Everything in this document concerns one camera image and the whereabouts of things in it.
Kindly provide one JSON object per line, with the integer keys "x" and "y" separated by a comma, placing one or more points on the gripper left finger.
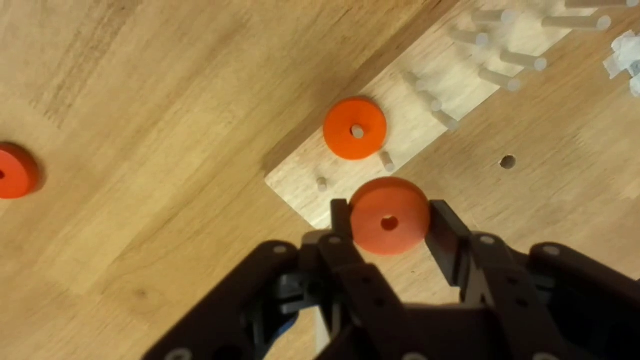
{"x": 345, "y": 280}

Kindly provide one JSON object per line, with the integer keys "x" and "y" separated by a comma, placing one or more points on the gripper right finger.
{"x": 500, "y": 280}

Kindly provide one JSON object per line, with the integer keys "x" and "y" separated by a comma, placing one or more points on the crumpled white paper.
{"x": 625, "y": 57}

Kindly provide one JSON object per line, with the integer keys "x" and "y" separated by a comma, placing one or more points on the wooden peg board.
{"x": 415, "y": 115}

